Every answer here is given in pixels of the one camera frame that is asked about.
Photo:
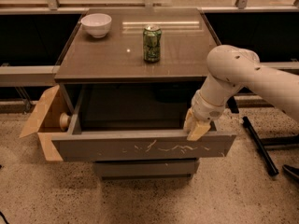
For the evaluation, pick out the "grey bottom drawer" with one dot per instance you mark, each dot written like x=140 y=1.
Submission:
x=146 y=168

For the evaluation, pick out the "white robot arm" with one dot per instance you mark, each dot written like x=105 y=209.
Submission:
x=231 y=69

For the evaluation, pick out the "green soda can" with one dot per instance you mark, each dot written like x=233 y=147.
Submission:
x=151 y=43

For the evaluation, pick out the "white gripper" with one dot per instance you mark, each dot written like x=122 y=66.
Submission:
x=204 y=110

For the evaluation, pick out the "white ceramic bowl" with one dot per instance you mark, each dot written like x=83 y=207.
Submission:
x=97 y=25

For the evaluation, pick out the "grey drawer cabinet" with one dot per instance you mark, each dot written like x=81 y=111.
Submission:
x=118 y=57

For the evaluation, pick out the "grey drawer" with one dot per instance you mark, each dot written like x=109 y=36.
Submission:
x=146 y=168
x=135 y=122

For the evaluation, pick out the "grey top drawer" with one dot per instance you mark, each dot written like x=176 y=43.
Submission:
x=135 y=122

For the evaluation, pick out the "white roll in box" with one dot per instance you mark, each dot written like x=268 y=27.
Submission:
x=64 y=121

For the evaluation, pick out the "open cardboard box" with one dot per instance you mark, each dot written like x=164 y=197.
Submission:
x=44 y=121

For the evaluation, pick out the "black stand leg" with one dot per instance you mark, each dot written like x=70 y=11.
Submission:
x=261 y=144

